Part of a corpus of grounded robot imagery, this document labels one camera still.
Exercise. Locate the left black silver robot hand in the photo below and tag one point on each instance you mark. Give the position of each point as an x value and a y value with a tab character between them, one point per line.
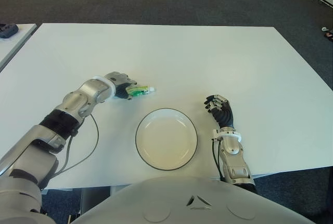
119	80

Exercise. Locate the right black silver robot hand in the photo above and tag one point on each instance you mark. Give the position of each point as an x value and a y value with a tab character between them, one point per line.
222	112

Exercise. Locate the green toothpaste tube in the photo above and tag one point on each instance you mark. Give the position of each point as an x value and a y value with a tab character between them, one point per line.
141	90

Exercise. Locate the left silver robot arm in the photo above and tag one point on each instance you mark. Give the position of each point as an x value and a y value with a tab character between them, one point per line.
39	140

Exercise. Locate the white plate with black rim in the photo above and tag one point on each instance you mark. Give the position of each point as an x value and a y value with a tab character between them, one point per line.
166	140

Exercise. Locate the silver robot torso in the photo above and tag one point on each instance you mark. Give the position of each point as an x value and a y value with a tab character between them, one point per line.
182	208

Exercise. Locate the white side table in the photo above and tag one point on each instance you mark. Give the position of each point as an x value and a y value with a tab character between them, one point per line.
10	47

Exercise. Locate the dark blue controller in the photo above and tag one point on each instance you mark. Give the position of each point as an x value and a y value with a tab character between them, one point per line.
7	30

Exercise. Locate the red black slippers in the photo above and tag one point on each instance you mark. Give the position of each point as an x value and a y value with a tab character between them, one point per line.
329	34

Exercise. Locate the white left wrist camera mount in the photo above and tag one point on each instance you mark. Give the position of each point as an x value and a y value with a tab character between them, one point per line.
109	84

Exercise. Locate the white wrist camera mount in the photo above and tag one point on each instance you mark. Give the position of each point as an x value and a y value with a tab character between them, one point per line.
109	84
230	135

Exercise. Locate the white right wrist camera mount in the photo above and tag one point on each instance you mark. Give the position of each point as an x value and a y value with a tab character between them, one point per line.
230	135

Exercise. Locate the grey table frame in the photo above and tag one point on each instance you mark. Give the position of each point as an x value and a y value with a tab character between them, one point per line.
93	200

